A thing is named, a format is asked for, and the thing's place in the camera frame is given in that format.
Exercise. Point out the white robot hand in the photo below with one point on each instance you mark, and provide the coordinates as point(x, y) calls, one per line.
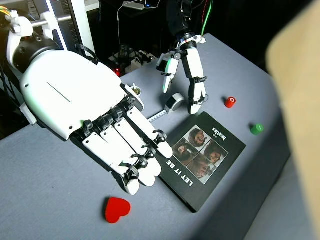
point(75, 95)
point(193, 62)

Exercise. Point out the silver tape measure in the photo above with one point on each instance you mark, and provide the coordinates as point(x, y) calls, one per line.
point(175, 101)

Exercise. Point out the black Beatles hardcover book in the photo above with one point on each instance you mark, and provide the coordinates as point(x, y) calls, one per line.
point(225, 162)

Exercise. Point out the red toy cylinder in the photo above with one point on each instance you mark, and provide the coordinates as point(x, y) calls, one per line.
point(230, 102)

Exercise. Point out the white power strip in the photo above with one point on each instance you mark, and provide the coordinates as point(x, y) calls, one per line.
point(135, 63)

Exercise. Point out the black power adapter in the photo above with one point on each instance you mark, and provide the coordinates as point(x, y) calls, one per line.
point(124, 51)

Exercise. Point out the grey power bank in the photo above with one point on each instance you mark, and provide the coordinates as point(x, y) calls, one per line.
point(133, 5)

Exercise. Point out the green toy cylinder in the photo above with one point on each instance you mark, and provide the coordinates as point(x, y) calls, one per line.
point(257, 129)

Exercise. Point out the grey table cloth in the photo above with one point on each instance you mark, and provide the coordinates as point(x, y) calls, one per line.
point(62, 187)

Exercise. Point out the blurred beige board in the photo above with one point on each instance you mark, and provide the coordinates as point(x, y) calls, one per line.
point(300, 100)

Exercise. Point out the red heart block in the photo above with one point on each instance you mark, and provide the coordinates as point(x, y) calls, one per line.
point(116, 210)

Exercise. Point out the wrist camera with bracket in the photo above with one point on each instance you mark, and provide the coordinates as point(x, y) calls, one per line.
point(162, 64)
point(28, 115)

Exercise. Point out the white frame post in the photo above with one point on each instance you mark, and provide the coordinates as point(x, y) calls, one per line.
point(82, 25)

